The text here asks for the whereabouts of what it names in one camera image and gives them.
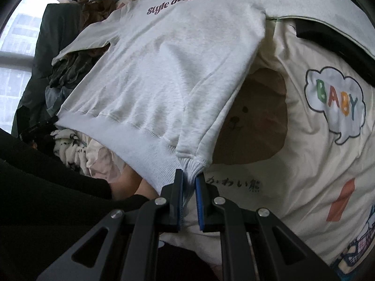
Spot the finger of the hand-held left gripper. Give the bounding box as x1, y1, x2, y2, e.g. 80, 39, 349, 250
20, 116, 59, 144

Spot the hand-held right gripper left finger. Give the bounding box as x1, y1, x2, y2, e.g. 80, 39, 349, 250
37, 169, 185, 281

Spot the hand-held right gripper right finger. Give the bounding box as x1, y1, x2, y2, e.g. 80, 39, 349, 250
196, 173, 340, 281

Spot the light grey sweatshirt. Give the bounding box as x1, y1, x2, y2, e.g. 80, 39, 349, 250
52, 0, 375, 211

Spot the grey-blue garment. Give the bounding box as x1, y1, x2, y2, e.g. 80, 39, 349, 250
45, 86, 71, 118

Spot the white spotted fluffy blanket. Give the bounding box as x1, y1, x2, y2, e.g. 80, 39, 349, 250
50, 129, 88, 170

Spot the person's bare foot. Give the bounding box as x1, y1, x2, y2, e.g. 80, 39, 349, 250
110, 164, 160, 202

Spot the dark camouflage garment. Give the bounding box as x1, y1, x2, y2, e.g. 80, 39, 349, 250
48, 47, 103, 94

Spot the person's leg in black pants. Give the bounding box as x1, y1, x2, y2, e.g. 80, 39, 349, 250
0, 129, 153, 281

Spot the dark grey pillow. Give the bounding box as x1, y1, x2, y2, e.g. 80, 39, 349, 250
16, 3, 85, 129

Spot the cream bear print bed sheet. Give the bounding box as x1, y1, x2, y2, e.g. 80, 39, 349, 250
85, 18, 375, 270

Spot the brown garment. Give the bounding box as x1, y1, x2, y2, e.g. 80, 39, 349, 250
70, 0, 118, 59

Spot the folded black garment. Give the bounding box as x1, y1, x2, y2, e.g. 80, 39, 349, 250
296, 20, 375, 87

